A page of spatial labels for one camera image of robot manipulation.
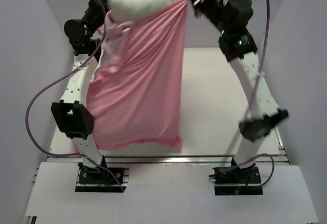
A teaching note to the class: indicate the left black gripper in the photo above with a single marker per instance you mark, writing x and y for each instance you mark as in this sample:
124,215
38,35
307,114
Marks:
98,0

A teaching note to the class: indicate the white pillow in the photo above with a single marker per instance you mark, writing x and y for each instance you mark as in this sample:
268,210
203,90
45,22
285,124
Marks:
132,10

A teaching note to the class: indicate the pink pillowcase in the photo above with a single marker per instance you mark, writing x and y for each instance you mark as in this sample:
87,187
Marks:
135,94

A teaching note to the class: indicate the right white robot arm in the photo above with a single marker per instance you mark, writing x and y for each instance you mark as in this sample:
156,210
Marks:
240,50

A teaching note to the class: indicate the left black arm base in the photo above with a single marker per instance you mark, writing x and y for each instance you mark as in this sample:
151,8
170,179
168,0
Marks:
95,180

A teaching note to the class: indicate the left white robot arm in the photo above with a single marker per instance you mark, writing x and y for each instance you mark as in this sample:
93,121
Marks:
74,121

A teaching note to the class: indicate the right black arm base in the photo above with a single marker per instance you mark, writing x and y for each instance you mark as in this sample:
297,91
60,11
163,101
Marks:
236,182

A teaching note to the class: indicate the white front board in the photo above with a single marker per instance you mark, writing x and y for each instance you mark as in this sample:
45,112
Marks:
168,193

